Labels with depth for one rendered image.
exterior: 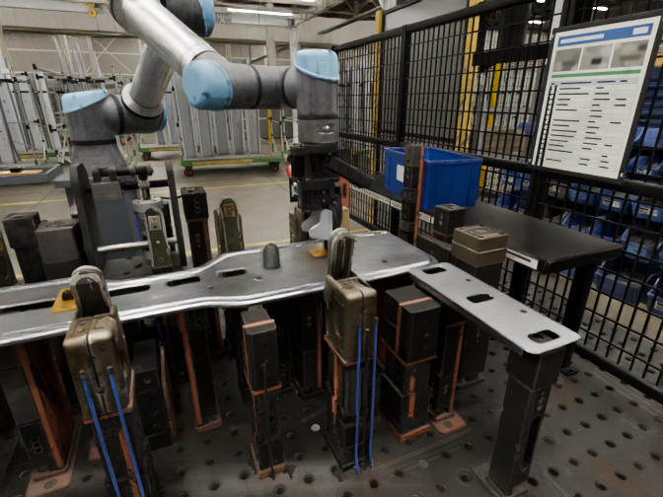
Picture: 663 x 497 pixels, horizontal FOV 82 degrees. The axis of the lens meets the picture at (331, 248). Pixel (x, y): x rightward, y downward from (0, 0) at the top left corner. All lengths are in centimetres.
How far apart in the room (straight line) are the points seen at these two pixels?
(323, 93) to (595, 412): 84
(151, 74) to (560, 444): 126
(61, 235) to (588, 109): 109
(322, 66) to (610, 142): 61
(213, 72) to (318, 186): 25
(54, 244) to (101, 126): 50
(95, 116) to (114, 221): 30
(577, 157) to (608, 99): 12
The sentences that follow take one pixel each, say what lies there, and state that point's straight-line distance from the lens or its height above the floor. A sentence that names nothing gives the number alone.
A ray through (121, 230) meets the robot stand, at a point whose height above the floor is 94.
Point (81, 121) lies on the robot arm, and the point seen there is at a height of 125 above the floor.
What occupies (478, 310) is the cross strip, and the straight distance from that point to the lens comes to 65.
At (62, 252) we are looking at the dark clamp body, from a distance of 90.
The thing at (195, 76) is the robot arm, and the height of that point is 134.
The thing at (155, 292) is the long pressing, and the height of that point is 100.
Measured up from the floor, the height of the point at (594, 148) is 121.
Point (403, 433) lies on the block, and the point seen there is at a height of 71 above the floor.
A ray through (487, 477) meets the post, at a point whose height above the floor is 71.
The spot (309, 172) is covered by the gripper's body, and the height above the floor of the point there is 118.
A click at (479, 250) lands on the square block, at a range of 79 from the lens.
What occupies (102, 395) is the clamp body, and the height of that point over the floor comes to 96.
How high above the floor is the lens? 130
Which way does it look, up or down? 21 degrees down
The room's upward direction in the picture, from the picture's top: straight up
